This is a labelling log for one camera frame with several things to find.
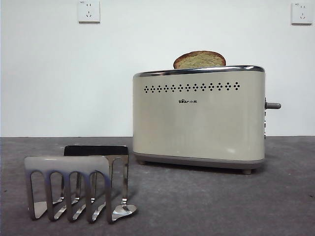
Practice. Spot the cream toaster with grey lever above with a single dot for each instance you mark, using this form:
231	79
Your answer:
197	123

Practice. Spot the brown bread slice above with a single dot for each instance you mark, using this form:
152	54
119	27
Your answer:
199	61

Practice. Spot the shiny steel toast rack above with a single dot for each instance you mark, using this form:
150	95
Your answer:
66	164

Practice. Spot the white wall socket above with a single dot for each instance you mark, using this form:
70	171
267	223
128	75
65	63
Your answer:
89	11
301	13

